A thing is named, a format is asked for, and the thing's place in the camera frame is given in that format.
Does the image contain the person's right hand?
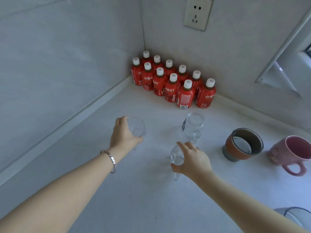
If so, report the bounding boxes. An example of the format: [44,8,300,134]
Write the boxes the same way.
[171,141,214,183]

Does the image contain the person's left hand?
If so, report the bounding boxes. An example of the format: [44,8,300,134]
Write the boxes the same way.
[109,116,144,157]

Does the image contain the clear drinking glass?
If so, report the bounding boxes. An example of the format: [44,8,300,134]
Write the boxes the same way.
[170,145,185,181]
[126,117,146,151]

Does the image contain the person's right forearm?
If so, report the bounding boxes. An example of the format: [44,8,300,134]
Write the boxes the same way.
[194,172,309,233]

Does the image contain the person's left forearm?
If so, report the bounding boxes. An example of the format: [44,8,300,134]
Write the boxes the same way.
[0,148,119,233]

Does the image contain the clear glass jar mug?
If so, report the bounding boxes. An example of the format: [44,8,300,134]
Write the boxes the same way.
[181,112,205,145]

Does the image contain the orange and grey ceramic cup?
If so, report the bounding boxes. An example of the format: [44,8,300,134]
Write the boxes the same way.
[222,128,264,162]

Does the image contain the group of red juice bottles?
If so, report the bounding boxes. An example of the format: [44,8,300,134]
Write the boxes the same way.
[131,51,217,110]

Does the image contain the pink ceramic mug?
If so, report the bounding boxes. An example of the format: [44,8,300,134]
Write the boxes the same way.
[267,136,311,177]

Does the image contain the clear dark-rimmed container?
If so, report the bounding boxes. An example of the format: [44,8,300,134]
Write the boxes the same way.
[274,207,311,231]

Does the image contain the silver bracelet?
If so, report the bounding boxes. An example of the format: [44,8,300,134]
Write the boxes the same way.
[100,150,116,174]

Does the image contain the white wall socket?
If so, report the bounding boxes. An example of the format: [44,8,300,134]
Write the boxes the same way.
[183,0,214,31]

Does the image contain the white window frame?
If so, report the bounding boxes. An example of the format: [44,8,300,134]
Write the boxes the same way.
[255,7,311,98]

